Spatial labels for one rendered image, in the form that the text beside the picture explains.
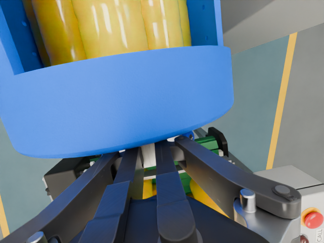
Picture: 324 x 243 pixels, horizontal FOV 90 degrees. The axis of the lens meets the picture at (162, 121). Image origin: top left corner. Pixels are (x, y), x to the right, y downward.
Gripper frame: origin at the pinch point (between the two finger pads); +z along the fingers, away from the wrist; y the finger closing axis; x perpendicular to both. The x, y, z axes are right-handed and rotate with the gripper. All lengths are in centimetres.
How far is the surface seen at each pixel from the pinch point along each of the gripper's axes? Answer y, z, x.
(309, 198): 26.8, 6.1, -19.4
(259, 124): 92, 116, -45
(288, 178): 27.2, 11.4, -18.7
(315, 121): 145, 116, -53
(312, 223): 26.4, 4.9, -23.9
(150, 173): -2.7, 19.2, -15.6
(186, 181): 7.1, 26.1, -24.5
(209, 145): 15.5, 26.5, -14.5
